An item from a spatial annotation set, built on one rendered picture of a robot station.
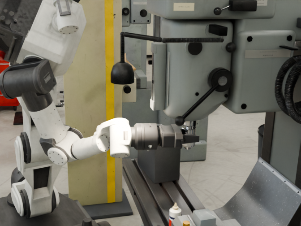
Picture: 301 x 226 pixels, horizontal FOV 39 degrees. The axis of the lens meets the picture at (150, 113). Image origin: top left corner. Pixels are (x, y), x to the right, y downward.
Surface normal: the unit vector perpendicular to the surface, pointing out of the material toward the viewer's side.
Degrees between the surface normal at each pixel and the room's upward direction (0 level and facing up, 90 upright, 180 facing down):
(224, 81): 90
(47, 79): 78
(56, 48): 58
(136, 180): 0
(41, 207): 104
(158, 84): 90
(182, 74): 90
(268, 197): 63
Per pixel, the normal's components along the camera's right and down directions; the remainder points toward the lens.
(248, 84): 0.25, 0.29
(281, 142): -0.97, 0.06
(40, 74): 0.96, -0.12
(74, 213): 0.02, -0.95
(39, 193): 0.24, -0.72
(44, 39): 0.42, -0.27
